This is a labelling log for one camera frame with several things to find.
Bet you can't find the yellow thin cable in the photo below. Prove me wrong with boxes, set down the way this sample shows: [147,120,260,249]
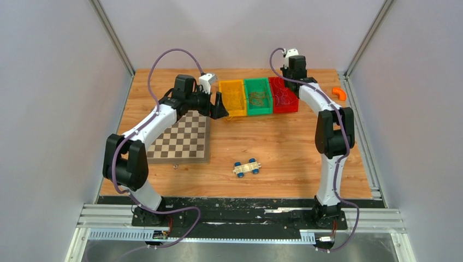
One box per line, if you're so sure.
[222,88,247,120]

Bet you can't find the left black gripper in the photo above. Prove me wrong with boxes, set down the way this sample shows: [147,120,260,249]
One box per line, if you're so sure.
[186,86,229,120]

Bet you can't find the left aluminium frame post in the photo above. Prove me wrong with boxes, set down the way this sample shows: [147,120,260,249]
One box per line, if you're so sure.
[89,0,135,78]

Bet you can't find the right aluminium frame post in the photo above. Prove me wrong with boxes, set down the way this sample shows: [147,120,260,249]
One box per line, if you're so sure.
[345,0,395,79]

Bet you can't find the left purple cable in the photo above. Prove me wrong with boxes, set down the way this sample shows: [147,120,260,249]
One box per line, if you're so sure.
[111,48,206,249]

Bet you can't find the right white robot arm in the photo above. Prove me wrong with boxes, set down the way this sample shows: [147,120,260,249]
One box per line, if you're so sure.
[281,49,355,229]

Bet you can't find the red plastic bin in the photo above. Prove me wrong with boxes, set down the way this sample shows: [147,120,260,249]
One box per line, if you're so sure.
[268,77,299,114]

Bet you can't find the wooden chessboard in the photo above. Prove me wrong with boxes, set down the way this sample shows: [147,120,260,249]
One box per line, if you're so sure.
[147,111,210,164]

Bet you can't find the slotted grey cable duct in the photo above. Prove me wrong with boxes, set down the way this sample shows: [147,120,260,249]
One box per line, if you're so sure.
[88,225,316,245]

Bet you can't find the wooden toy car blue wheels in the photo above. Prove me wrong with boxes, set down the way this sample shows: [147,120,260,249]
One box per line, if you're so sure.
[232,158,262,178]

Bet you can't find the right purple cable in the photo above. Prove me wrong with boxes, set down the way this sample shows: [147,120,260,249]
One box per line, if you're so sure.
[269,47,361,253]

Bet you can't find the yellow plastic bin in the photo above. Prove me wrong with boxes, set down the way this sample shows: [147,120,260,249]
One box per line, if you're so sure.
[219,79,247,117]

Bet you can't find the green plastic bin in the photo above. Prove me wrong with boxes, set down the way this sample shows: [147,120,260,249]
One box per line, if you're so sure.
[244,78,273,116]

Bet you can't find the orange curved plastic piece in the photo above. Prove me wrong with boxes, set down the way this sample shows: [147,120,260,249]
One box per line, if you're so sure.
[331,87,347,101]

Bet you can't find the aluminium frame post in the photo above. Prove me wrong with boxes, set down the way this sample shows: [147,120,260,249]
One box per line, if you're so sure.
[345,0,395,79]
[89,0,135,78]

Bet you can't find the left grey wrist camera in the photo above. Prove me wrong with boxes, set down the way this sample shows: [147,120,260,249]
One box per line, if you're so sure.
[198,73,217,94]

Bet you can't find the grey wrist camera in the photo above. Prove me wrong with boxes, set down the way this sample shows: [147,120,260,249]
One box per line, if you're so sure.
[282,49,299,69]
[198,73,217,94]

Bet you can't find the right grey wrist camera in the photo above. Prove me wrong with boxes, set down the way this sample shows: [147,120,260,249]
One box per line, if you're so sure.
[282,49,299,69]

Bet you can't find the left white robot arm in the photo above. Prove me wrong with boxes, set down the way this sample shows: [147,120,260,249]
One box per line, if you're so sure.
[102,73,229,226]

